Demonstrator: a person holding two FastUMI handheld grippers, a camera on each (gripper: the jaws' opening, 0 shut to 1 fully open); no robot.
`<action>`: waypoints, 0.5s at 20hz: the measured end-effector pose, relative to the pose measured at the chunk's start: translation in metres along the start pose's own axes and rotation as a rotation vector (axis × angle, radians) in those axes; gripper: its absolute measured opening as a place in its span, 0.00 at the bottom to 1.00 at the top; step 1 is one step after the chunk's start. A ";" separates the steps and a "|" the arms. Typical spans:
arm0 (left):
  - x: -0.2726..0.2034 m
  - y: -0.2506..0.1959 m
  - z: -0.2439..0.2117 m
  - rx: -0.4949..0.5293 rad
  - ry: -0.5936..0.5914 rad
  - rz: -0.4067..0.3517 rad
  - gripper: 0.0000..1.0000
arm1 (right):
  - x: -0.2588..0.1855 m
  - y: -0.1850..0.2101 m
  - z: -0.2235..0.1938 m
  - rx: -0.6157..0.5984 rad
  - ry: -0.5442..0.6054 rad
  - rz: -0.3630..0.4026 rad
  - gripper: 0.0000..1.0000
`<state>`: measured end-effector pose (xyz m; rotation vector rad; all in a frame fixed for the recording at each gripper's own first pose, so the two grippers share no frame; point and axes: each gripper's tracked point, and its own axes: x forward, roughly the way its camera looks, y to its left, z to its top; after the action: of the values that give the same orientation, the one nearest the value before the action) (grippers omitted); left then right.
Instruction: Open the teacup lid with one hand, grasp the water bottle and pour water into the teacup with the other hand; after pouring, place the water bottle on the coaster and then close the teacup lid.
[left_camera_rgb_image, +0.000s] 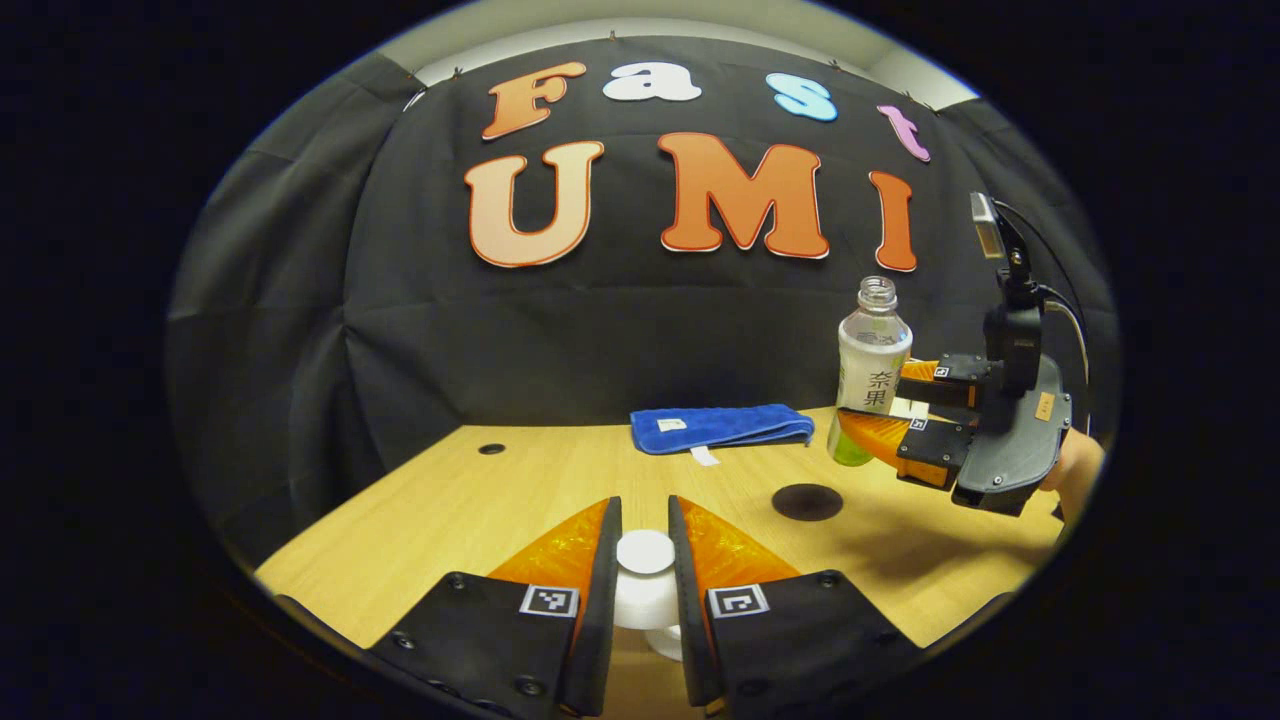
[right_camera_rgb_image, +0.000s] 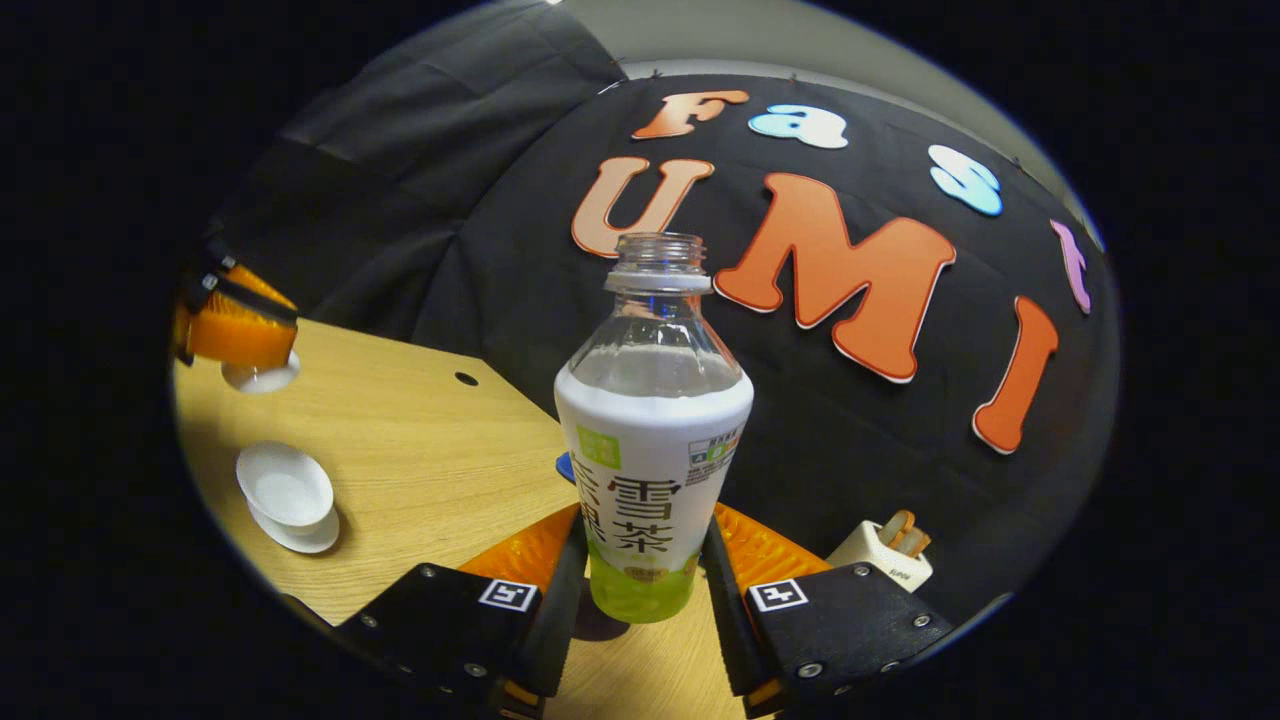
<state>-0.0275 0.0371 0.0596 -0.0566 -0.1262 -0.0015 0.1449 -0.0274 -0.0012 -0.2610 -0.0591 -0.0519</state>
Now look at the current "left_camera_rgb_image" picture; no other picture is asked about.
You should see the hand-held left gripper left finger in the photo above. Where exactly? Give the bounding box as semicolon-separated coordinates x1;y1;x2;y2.
365;497;623;719

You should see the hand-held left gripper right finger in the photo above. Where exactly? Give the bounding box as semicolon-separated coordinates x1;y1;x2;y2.
668;495;926;715

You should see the clear water bottle white label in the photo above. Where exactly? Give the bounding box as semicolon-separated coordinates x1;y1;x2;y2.
826;276;914;468

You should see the dark round coaster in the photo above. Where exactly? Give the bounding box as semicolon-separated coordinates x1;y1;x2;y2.
771;483;844;523

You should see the white teacup lid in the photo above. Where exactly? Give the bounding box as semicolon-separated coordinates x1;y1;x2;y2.
613;530;683;631

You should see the blue folded towel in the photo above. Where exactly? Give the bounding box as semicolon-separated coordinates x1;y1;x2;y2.
630;403;816;468

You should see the black backdrop cloth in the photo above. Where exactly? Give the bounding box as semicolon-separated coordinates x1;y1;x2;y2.
165;35;1121;571

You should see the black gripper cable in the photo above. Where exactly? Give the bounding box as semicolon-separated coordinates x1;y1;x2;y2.
998;200;1093;406

